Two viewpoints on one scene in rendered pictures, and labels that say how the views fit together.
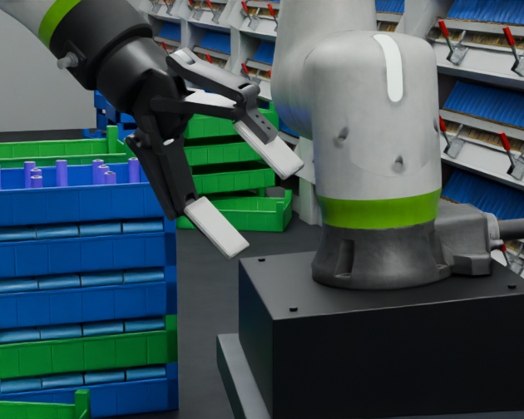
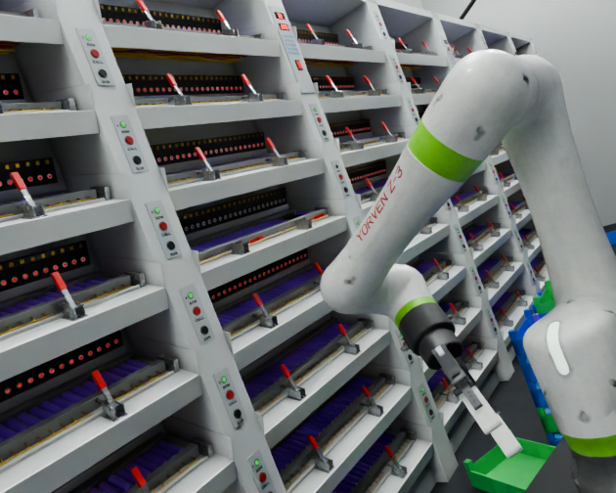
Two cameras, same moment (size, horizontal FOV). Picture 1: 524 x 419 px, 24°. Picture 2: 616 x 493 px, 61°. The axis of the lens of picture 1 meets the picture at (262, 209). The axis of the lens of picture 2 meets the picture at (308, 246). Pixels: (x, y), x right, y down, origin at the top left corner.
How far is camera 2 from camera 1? 0.81 m
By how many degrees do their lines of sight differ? 56
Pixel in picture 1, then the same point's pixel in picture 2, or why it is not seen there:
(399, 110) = (570, 380)
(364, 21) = (597, 282)
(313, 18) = (559, 287)
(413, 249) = not seen: outside the picture
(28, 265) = not seen: hidden behind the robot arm
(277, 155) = (482, 417)
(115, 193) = not seen: hidden behind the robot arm
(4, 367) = (552, 426)
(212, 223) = (499, 432)
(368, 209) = (575, 442)
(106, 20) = (413, 327)
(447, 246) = not seen: outside the picture
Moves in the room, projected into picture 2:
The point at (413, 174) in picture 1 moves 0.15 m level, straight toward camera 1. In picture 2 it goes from (598, 422) to (529, 481)
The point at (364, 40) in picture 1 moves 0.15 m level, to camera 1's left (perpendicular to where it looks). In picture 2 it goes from (541, 330) to (462, 334)
